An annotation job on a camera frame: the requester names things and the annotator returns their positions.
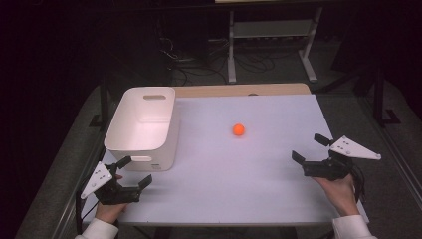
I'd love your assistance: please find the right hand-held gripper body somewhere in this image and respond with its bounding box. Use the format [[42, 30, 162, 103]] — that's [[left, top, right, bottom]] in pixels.
[[303, 134, 382, 182]]

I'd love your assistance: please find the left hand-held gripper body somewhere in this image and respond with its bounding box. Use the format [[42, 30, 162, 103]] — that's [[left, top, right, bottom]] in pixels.
[[80, 161, 142, 206]]

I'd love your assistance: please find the white plastic bin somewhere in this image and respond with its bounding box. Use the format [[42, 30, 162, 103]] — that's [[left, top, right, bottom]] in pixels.
[[104, 86, 181, 173]]

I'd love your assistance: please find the orange ball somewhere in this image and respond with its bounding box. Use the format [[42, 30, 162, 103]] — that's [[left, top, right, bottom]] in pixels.
[[232, 122, 246, 137]]

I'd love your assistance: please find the person's left hand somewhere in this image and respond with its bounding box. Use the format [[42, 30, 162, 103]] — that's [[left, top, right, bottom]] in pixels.
[[95, 202, 129, 224]]

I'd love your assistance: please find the person's right hand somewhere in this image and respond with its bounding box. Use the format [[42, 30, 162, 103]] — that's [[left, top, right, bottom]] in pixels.
[[312, 174, 361, 219]]

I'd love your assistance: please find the black metal stand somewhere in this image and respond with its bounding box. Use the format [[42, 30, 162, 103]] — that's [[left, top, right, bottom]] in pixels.
[[373, 65, 402, 128]]

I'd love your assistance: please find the white metal stand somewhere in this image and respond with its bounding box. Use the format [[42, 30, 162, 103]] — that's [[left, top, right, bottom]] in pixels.
[[227, 5, 323, 85]]

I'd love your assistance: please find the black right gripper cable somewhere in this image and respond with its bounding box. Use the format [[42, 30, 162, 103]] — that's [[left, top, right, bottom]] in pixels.
[[349, 163, 366, 204]]

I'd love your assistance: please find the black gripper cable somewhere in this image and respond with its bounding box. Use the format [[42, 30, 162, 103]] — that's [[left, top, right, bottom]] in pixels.
[[75, 189, 101, 235], [349, 163, 366, 204]]

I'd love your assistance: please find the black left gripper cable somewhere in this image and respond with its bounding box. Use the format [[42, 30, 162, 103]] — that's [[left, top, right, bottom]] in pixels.
[[75, 189, 101, 235]]

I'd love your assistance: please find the tangle of black floor cables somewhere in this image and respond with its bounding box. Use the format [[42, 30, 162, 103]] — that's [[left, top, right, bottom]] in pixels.
[[158, 35, 277, 86]]

